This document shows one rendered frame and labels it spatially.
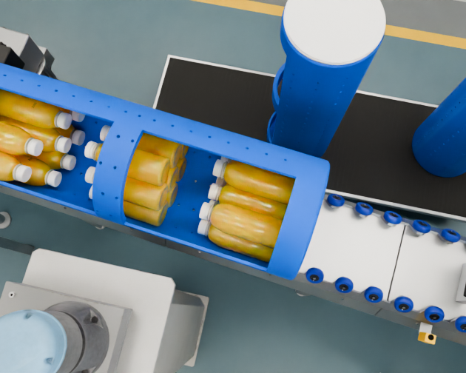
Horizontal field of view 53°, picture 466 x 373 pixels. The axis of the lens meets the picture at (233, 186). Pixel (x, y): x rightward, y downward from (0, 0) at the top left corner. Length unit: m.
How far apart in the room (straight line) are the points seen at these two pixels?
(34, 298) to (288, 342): 1.37
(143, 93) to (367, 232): 1.52
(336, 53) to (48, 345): 0.97
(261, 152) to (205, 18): 1.70
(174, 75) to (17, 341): 1.72
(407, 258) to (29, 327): 0.91
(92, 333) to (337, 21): 0.99
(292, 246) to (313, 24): 0.65
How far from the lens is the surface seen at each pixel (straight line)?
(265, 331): 2.15
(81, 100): 1.09
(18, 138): 1.19
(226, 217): 1.03
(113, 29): 2.67
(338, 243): 1.25
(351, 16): 1.38
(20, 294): 1.02
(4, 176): 1.21
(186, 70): 2.29
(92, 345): 0.91
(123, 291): 1.02
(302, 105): 1.53
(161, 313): 1.01
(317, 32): 1.34
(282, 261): 0.98
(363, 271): 1.26
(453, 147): 1.97
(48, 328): 0.77
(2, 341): 0.78
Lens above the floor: 2.14
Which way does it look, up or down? 75 degrees down
